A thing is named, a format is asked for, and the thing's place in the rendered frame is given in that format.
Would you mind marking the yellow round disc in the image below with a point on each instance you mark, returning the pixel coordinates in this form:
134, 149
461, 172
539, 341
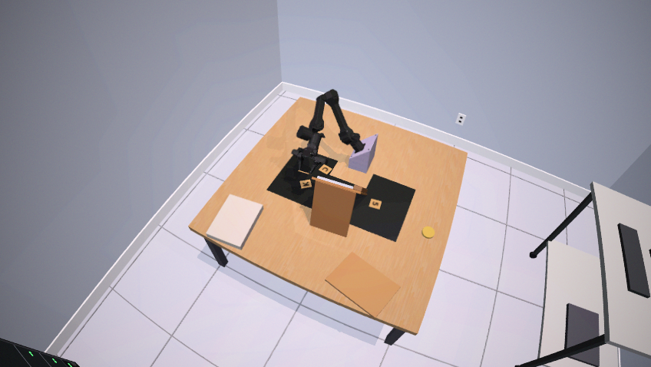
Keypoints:
428, 232

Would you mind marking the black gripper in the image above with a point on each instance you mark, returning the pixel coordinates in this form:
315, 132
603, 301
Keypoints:
316, 163

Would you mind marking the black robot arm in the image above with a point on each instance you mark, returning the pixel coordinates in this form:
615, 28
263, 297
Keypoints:
346, 135

